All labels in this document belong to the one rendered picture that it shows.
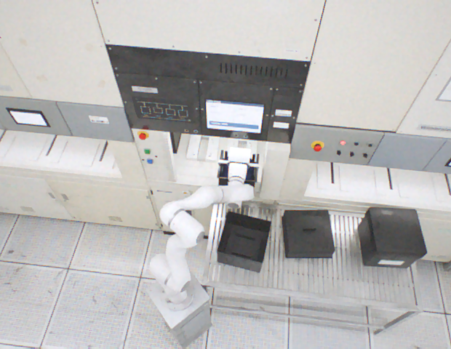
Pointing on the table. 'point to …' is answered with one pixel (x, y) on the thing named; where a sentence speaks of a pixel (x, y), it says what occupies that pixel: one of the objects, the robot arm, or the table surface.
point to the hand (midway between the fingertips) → (238, 158)
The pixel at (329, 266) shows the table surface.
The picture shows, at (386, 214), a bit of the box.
